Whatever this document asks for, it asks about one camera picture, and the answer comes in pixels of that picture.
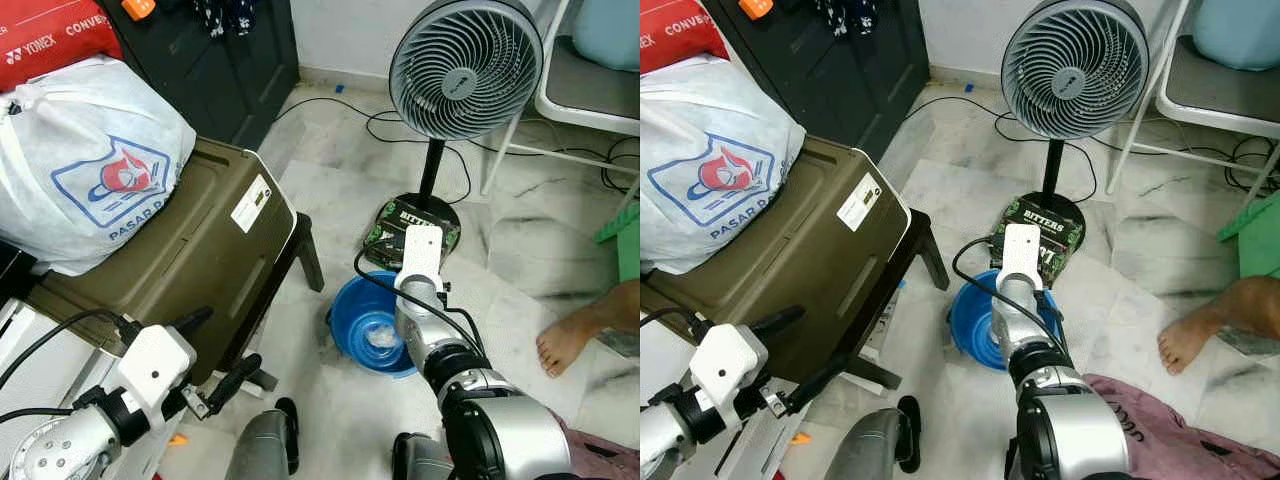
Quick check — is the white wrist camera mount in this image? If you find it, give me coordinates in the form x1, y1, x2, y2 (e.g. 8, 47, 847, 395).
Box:
1000, 223, 1043, 281
118, 323, 198, 411
400, 224, 445, 293
690, 322, 766, 406

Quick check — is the blue plastic basin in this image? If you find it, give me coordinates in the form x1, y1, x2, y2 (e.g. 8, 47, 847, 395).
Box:
948, 268, 1061, 373
327, 270, 421, 380

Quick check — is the green black Bitters box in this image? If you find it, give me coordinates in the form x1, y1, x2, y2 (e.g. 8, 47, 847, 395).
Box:
990, 195, 1086, 269
362, 197, 462, 273

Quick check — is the olive green storage box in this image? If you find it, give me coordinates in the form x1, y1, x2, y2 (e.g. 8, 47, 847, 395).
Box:
28, 135, 299, 386
640, 135, 913, 386

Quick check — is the silver robot right leg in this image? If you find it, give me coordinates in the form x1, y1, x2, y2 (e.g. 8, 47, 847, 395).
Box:
392, 430, 453, 480

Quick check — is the white metal chair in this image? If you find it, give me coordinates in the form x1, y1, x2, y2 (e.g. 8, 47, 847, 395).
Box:
1105, 0, 1280, 198
480, 0, 641, 198

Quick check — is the dark floral cloth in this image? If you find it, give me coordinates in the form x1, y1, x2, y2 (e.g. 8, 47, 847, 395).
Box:
190, 0, 259, 39
815, 0, 881, 39

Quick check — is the light blue container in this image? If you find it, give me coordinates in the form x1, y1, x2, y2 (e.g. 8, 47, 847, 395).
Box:
572, 0, 641, 73
1192, 0, 1280, 73

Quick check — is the red Yonex bag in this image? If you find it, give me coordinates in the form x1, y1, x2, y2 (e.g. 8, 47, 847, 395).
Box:
640, 0, 731, 73
0, 0, 126, 69

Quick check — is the person's bare foot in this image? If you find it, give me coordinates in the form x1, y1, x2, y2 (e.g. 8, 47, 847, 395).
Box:
535, 280, 641, 380
1157, 277, 1280, 377

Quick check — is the white printed plastic bag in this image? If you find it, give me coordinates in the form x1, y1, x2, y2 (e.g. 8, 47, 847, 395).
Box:
0, 55, 197, 277
640, 55, 807, 276

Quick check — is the black floor cable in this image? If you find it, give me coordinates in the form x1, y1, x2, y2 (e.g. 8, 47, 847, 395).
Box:
900, 95, 1280, 201
272, 95, 641, 206

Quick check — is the black cabinet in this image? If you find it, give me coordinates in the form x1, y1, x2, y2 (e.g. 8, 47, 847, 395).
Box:
705, 0, 929, 161
98, 0, 301, 151

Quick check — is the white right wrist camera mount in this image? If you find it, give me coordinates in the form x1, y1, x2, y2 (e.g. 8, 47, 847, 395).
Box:
400, 224, 445, 293
1000, 223, 1043, 281

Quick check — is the black stool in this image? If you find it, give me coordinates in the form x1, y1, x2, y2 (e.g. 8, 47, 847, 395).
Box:
850, 208, 951, 393
215, 212, 326, 393

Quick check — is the grey pedestal fan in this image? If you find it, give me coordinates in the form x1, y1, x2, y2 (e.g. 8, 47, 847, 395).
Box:
990, 0, 1151, 241
385, 0, 546, 246

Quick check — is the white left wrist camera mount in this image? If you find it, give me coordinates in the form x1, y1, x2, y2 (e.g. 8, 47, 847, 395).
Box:
118, 323, 198, 411
690, 322, 766, 406

